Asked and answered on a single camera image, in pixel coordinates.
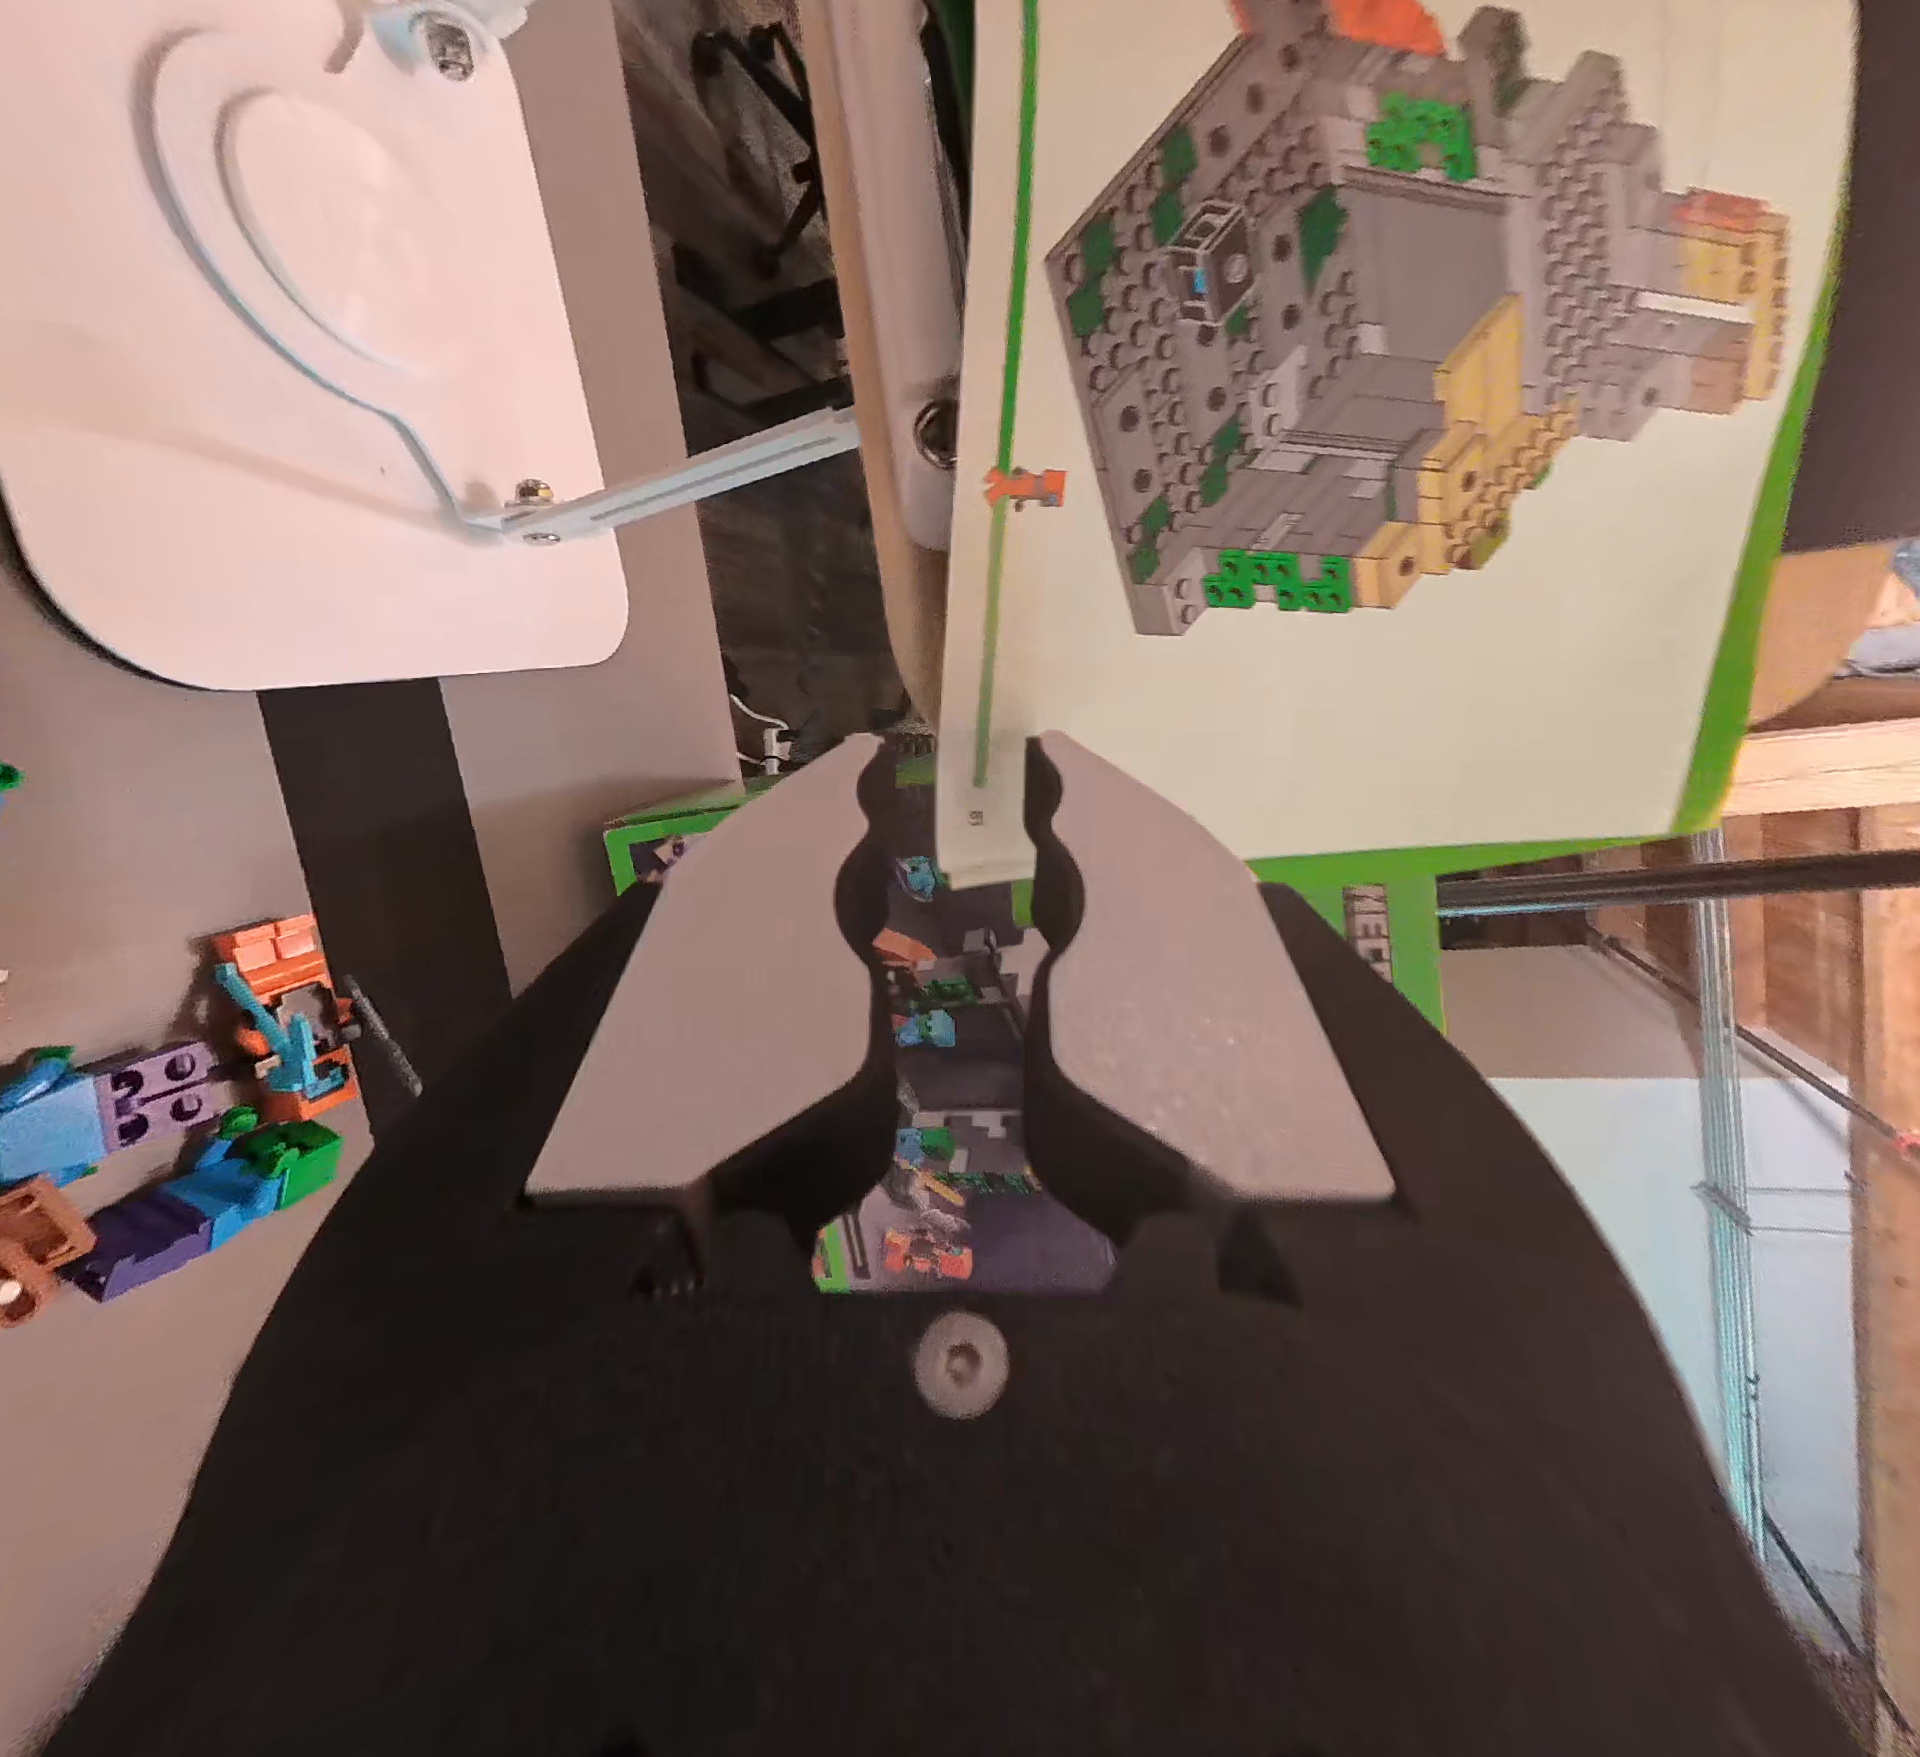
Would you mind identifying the brown toy figure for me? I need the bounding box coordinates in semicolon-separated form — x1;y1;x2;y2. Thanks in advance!
0;1172;96;1327

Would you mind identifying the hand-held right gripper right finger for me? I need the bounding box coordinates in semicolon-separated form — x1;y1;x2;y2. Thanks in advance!
1021;730;1412;1256

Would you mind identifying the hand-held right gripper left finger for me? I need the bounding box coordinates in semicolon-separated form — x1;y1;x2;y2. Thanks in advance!
520;730;901;1288

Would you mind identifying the black backdrop board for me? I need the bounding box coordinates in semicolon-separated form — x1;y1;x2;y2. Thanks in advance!
1756;0;1920;560

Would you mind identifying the orange toy figure blue pickaxe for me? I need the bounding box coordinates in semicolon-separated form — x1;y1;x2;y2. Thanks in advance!
211;913;364;1121

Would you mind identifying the black office chair base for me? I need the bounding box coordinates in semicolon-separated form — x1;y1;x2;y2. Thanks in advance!
666;17;846;409

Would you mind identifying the open instruction booklet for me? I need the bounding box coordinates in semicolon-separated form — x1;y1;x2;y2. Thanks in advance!
909;0;1863;889

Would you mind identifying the green toy set box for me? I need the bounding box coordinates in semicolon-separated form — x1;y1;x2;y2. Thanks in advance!
601;736;1451;1295

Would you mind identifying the grey desk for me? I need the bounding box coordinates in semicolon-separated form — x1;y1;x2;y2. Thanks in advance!
0;32;756;1757

